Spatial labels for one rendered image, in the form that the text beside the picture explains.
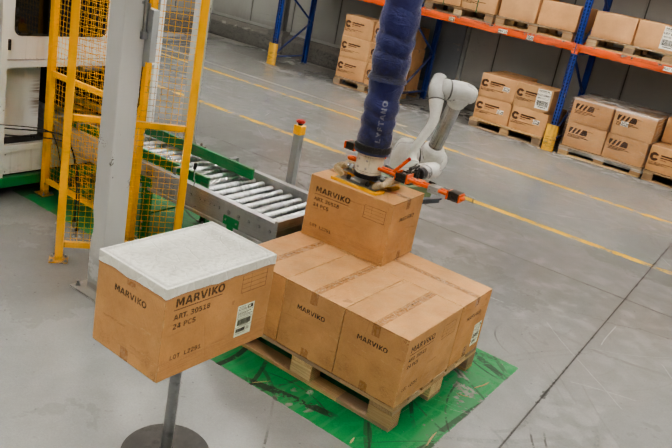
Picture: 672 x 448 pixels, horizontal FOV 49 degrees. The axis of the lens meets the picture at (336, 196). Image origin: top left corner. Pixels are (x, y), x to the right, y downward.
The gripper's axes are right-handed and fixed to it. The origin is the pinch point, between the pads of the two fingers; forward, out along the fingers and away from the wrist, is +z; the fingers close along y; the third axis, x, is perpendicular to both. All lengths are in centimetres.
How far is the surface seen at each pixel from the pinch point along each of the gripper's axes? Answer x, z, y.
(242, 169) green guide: 146, -23, 46
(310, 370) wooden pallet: -10, 78, 99
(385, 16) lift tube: 28, 13, -89
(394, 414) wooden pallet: -63, 75, 99
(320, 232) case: 40, 19, 47
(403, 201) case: -5.2, 5.1, 12.9
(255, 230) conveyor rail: 80, 33, 59
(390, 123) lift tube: 15.6, 3.6, -29.2
